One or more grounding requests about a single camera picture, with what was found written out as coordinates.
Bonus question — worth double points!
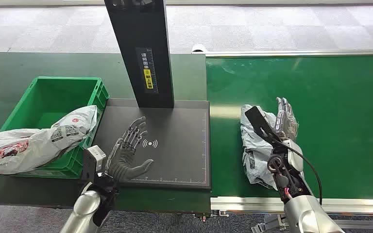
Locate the grey mailer bag, QR labels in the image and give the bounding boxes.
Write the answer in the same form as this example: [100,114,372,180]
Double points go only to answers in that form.
[0,105,98,176]

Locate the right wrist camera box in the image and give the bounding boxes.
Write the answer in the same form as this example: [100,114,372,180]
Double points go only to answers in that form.
[244,105,282,146]

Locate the yellow and black column label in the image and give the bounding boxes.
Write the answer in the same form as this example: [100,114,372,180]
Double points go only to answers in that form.
[136,47,159,95]

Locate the green plastic crate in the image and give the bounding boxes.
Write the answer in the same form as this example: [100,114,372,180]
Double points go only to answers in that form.
[0,76,110,180]

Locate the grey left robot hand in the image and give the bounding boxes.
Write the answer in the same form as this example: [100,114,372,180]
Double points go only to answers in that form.
[104,116,155,184]

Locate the aluminium conveyor frame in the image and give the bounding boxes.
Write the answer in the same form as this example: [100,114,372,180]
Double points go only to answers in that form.
[191,48,373,233]

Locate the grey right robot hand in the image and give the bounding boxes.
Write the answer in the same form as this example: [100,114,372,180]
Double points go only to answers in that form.
[275,97,305,173]

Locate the green conveyor belt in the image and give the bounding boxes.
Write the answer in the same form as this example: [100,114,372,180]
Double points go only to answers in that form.
[205,54,373,199]

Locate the black scanner column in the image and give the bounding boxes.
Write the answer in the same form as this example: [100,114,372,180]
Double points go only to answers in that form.
[104,0,175,109]

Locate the black scanner platform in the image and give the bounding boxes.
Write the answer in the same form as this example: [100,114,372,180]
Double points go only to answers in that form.
[93,98,212,190]

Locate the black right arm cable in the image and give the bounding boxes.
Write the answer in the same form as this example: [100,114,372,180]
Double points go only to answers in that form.
[281,140,323,206]

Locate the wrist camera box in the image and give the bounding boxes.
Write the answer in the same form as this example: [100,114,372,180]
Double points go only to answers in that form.
[81,145,107,182]
[244,105,282,146]

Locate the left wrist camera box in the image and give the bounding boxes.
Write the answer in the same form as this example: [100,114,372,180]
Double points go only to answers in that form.
[81,145,107,182]

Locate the grey mailer bag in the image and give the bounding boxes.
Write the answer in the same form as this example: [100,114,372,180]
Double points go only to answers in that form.
[240,104,299,190]
[0,105,98,176]

